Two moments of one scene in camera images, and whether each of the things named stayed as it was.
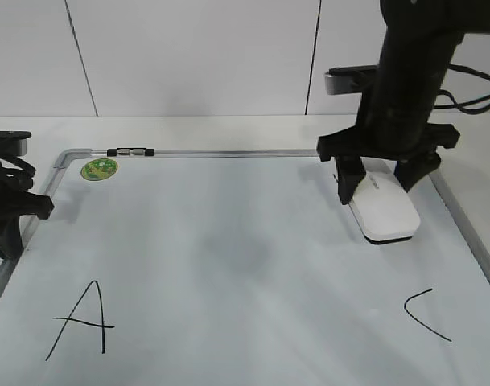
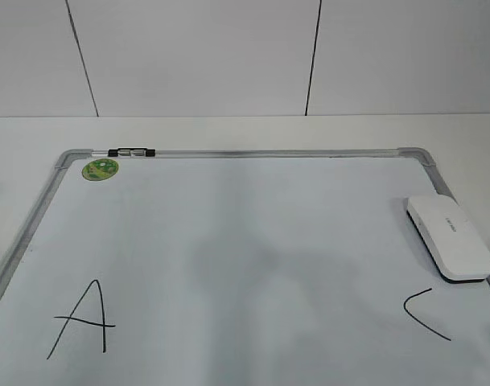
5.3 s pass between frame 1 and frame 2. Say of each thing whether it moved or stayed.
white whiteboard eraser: moved
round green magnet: stayed
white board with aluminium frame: stayed
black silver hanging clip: stayed
